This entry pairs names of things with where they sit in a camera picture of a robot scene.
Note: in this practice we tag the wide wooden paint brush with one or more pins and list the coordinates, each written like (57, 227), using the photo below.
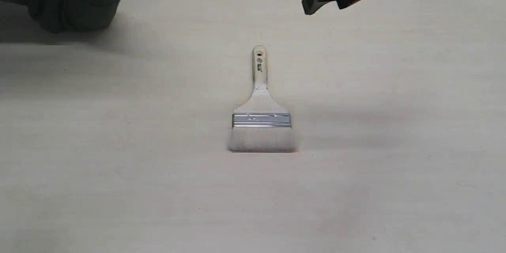
(261, 125)

